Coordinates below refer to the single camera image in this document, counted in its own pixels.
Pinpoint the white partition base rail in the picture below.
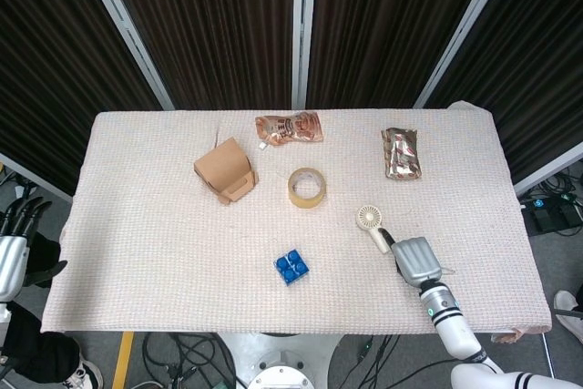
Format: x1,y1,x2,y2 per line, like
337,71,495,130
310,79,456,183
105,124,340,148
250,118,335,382
513,140,583,197
0,151,74,204

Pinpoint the white partition post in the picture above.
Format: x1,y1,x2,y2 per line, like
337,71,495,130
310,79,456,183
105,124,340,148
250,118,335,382
291,0,319,108
74,0,177,111
413,0,519,108

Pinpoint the black and white sneaker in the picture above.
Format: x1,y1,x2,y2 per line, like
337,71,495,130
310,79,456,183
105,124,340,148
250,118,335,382
63,350,105,389

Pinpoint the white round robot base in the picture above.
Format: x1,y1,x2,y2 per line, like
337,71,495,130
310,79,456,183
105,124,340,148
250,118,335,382
218,333,350,389

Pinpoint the black foot pedal box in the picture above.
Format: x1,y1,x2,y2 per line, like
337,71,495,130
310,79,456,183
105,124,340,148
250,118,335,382
520,197,583,236

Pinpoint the dark ribbed partition panel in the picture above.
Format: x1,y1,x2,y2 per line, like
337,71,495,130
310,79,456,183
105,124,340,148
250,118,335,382
425,0,583,185
305,0,497,110
99,0,302,111
0,0,163,197

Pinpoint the brown cardboard takeaway box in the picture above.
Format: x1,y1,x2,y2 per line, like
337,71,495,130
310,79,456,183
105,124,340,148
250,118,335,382
193,136,260,207

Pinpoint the black floor cable bundle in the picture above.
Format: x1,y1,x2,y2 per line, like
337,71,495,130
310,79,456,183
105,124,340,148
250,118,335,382
141,333,238,389
336,333,456,389

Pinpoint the gold foil snack packet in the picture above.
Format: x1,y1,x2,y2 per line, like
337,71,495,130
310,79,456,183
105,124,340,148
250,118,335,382
380,127,423,180

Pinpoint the orange spouted sauce pouch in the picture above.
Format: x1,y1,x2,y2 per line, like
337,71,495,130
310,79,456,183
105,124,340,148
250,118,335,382
254,111,326,149

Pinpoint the black trouser leg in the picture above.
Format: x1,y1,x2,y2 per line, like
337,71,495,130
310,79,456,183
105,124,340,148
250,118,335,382
0,302,83,385

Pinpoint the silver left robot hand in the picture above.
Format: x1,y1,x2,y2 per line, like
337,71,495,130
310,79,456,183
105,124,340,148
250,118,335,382
0,196,54,302

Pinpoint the white table frame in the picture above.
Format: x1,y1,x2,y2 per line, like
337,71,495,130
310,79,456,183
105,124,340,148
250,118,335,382
541,332,556,389

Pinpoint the pinkish waffle-weave tablecloth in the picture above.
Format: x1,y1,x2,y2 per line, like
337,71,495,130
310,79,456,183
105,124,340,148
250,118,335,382
39,100,553,344

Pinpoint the blue toy building block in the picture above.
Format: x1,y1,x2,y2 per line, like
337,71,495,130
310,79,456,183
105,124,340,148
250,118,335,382
272,248,311,288

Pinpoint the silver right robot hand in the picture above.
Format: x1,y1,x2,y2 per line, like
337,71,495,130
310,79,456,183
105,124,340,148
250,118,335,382
380,229,444,291

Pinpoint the yellowish packing tape roll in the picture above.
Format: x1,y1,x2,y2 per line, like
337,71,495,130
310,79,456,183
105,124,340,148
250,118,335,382
287,167,328,210

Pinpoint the white handheld fan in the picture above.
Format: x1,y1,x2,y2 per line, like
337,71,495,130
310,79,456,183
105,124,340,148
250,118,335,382
355,204,394,255

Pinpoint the yellow floor tape strip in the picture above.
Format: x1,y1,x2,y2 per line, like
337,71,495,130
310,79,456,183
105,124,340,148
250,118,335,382
111,332,137,389

